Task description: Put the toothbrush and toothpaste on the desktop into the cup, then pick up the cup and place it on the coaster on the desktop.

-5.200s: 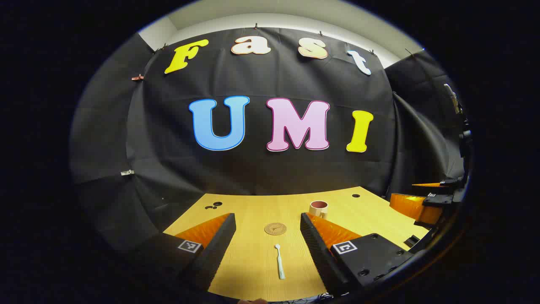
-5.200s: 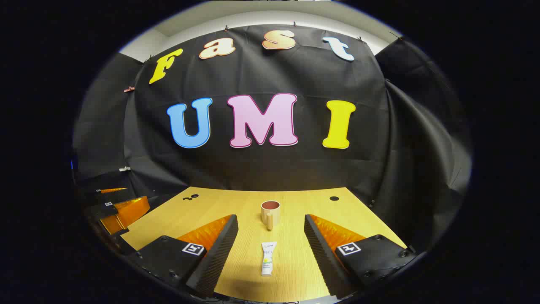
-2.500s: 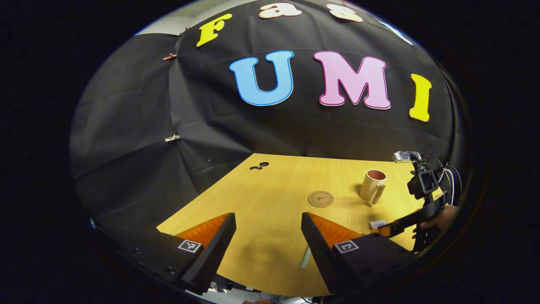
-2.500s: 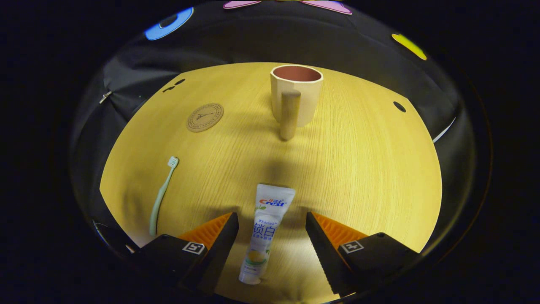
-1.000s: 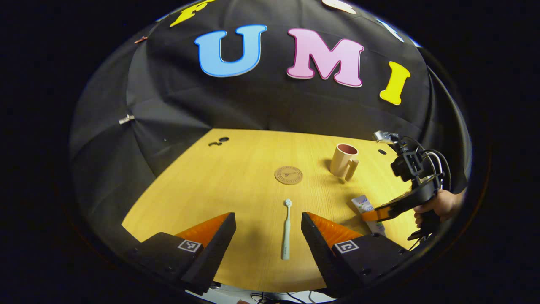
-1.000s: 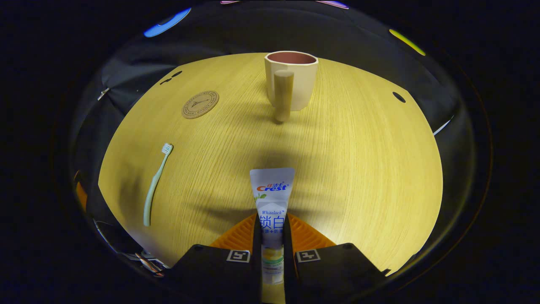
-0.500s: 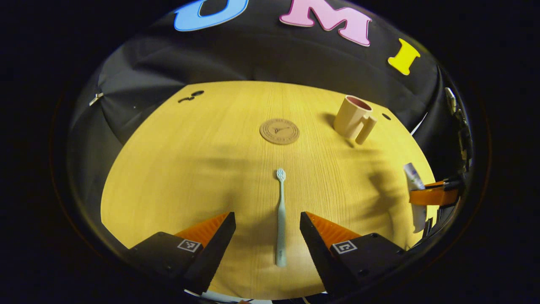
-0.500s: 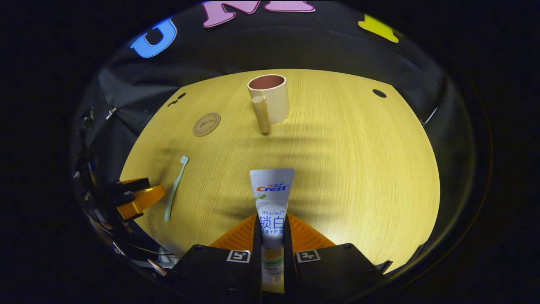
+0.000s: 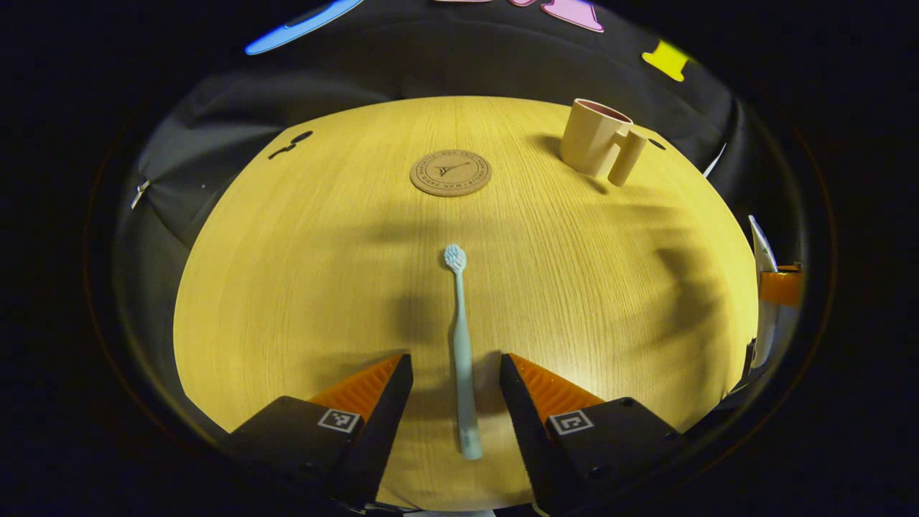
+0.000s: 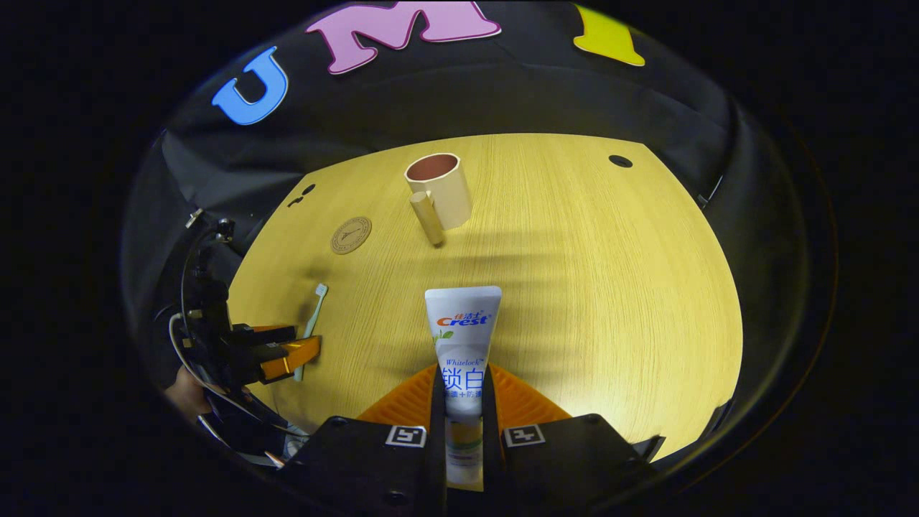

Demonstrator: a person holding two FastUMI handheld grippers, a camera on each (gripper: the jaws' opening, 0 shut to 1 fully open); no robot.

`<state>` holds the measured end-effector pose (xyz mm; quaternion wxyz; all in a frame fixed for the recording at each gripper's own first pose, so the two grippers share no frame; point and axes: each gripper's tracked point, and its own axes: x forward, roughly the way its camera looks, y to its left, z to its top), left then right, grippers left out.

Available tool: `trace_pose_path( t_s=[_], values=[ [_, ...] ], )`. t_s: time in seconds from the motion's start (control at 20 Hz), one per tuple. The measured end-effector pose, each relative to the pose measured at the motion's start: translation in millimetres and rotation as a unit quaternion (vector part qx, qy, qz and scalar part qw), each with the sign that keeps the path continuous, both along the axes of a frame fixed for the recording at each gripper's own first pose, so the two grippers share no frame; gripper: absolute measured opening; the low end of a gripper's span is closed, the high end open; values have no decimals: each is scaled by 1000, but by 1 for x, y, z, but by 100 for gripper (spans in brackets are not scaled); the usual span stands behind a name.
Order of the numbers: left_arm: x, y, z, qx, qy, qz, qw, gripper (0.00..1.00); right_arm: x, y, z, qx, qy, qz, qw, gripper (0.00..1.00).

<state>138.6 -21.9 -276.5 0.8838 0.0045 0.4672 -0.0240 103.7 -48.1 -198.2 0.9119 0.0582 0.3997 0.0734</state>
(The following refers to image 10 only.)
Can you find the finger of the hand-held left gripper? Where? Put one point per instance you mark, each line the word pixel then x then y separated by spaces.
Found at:
pixel 266 332
pixel 294 355

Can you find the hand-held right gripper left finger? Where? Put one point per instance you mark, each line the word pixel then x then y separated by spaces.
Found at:
pixel 359 452

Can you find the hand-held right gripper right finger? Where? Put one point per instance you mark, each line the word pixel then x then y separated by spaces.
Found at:
pixel 567 449

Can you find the pale green toothbrush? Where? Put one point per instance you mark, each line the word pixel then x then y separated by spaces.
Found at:
pixel 316 309

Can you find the round cork coaster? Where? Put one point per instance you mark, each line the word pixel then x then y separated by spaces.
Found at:
pixel 350 235

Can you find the white toothpaste tube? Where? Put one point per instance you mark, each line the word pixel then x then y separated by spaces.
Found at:
pixel 463 323

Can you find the beige cup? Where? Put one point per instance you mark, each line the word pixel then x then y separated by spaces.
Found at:
pixel 449 194

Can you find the wooden desktop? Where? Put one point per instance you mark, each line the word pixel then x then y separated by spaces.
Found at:
pixel 610 287

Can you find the white clip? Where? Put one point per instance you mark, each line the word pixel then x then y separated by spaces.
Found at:
pixel 194 217

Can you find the black backdrop cloth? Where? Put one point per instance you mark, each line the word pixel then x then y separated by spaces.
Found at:
pixel 502 93

